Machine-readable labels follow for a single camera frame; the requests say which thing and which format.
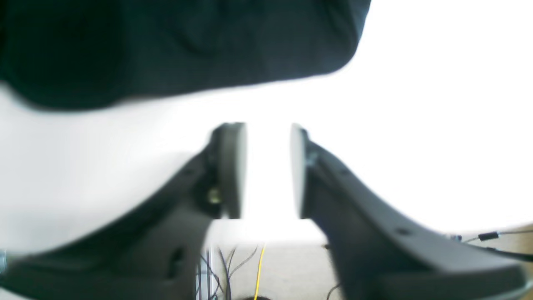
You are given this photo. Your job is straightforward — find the yellow cable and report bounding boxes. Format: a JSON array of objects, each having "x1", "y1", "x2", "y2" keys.
[{"x1": 254, "y1": 245, "x2": 267, "y2": 300}]

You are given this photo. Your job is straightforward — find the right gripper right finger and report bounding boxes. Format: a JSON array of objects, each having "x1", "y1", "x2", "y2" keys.
[{"x1": 291, "y1": 124, "x2": 532, "y2": 300}]

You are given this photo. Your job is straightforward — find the black T-shirt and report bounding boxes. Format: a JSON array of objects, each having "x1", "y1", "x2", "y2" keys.
[{"x1": 1, "y1": 0, "x2": 371, "y2": 111}]

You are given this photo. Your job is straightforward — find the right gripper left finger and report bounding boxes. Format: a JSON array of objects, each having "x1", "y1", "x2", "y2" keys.
[{"x1": 1, "y1": 122, "x2": 246, "y2": 300}]

